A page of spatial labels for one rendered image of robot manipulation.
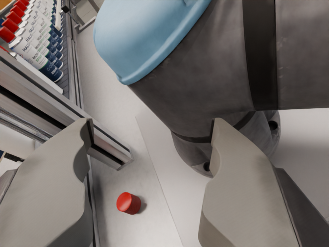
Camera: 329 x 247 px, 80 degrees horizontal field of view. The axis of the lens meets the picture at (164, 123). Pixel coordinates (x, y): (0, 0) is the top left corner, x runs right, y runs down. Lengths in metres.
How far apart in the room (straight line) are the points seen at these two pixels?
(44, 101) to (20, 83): 0.03
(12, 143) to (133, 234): 0.29
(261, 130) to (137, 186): 0.27
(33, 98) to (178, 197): 0.24
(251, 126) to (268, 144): 0.04
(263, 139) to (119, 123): 0.38
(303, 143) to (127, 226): 0.31
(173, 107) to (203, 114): 0.03
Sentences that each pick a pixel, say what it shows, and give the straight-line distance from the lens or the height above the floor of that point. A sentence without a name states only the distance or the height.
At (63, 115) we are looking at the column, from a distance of 0.33.
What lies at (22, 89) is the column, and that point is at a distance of 0.31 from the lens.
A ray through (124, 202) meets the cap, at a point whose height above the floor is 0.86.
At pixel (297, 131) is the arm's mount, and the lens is 0.30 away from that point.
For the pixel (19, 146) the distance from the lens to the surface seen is 0.49.
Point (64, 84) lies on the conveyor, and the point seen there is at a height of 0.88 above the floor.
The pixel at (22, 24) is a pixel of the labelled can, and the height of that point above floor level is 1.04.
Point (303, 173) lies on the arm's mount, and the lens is 0.28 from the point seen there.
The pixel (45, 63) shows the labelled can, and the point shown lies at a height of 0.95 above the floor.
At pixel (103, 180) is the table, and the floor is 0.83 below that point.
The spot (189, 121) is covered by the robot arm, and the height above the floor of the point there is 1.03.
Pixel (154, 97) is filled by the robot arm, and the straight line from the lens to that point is 0.15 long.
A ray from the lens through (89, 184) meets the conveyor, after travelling 0.49.
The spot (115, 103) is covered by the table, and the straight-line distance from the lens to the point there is 0.59.
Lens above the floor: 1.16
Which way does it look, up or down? 48 degrees down
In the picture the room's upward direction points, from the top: 40 degrees counter-clockwise
